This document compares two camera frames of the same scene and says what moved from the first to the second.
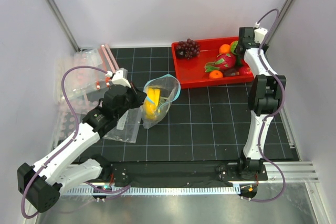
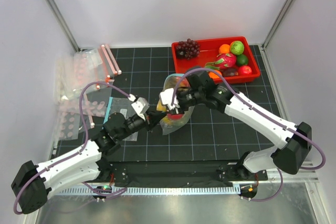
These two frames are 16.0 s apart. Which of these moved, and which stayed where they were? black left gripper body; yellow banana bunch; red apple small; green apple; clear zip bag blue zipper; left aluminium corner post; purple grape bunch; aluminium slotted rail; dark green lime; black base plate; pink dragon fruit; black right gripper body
Moved: black right gripper body; black left gripper body; yellow banana bunch; clear zip bag blue zipper
Stayed: dark green lime; red apple small; aluminium slotted rail; pink dragon fruit; green apple; left aluminium corner post; black base plate; purple grape bunch
